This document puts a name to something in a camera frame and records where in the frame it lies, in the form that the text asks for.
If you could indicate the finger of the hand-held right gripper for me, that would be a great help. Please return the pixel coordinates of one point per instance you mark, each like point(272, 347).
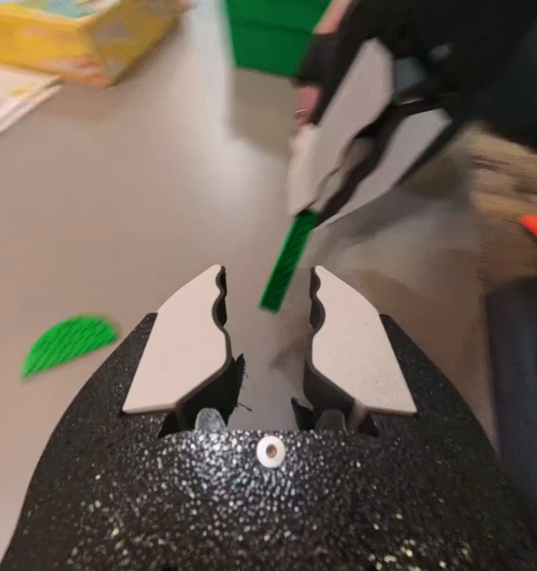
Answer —
point(411, 142)
point(353, 102)

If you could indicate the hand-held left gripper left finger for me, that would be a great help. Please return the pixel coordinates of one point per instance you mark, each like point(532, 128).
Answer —
point(179, 352)

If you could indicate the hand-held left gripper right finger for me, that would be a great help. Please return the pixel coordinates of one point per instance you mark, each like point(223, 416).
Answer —
point(362, 352)

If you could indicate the green half-round lego plate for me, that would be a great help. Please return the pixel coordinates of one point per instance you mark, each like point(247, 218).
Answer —
point(68, 343)

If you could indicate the long green lego plate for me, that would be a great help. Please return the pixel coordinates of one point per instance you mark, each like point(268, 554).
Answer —
point(288, 263)

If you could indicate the person's right hand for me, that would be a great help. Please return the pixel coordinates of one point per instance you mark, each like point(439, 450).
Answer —
point(308, 102)

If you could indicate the green box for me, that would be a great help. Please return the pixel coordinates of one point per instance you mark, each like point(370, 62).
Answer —
point(268, 35)

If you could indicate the person's dark clothing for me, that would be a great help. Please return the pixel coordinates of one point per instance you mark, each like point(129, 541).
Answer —
point(527, 379)

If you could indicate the white paper booklet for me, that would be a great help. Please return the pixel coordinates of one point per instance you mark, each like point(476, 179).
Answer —
point(5, 98)

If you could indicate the yellow cardboard box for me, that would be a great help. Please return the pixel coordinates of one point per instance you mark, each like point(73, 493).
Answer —
point(50, 44)

